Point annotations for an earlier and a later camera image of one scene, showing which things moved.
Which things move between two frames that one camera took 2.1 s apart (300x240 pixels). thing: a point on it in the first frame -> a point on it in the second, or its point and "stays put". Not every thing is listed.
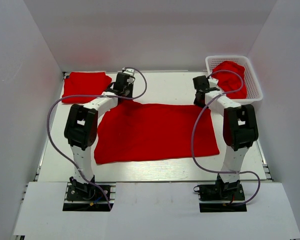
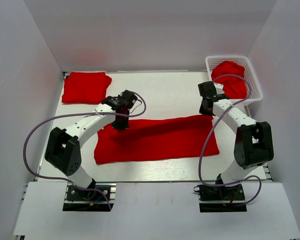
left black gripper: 131,86 -> 121,126
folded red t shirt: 84,83 stays put
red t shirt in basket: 229,81 stays put
